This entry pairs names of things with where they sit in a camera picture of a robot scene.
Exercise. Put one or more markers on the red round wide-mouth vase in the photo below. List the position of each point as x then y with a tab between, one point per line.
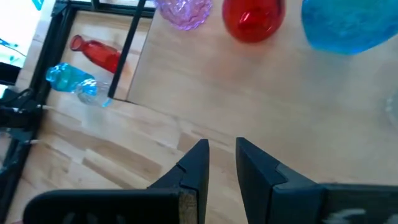
253	18

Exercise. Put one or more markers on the red square glass vase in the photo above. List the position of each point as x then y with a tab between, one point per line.
99	57

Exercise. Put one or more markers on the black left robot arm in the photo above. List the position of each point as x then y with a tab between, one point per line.
18	115

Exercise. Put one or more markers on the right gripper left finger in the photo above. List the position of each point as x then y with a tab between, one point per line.
174	205

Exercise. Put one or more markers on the blue round ribbed glass vase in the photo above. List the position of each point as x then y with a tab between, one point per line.
65	77

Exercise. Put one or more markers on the pink long-necked glass vase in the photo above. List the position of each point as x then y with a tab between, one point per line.
183	12

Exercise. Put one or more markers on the blue starburst-cut glass vase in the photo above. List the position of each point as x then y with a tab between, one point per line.
348	25

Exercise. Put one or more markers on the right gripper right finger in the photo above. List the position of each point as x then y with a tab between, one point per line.
280	202

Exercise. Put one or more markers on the black aluminium rig frame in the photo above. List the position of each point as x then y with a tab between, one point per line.
51	46

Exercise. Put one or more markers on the clear small glass vase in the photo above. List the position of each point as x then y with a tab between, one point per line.
93	93

